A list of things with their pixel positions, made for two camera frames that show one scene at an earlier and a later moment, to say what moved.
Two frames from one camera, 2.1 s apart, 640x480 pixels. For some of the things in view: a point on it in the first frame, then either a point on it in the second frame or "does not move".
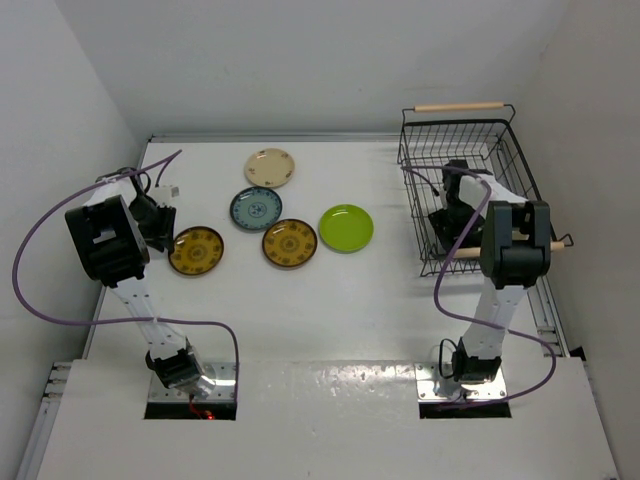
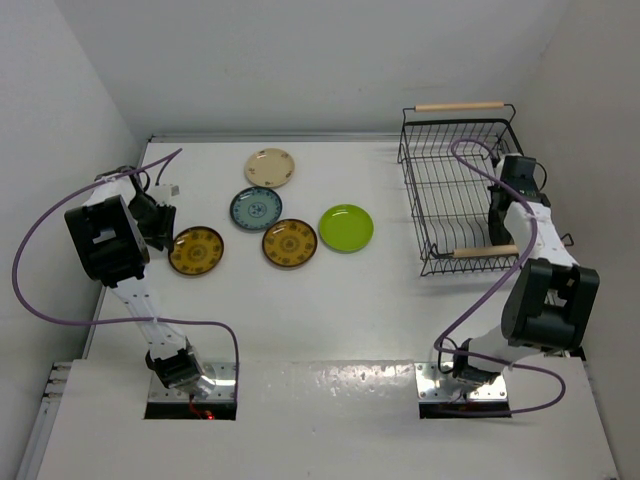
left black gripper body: (153, 221) does not move
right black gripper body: (455, 216) → (494, 189)
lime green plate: (346, 228) does not move
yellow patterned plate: (196, 250) does not move
